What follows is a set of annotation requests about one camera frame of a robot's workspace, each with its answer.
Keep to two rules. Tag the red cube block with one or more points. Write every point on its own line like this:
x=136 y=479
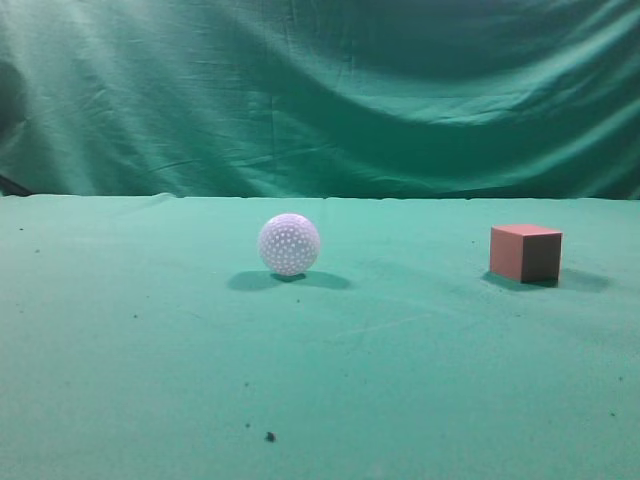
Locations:
x=525 y=253

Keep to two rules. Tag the green backdrop cloth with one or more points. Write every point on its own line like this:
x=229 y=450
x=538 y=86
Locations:
x=358 y=99

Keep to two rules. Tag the white dimpled golf ball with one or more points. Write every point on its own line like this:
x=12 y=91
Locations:
x=289 y=244

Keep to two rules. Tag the green table cloth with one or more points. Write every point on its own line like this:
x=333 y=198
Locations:
x=144 y=338

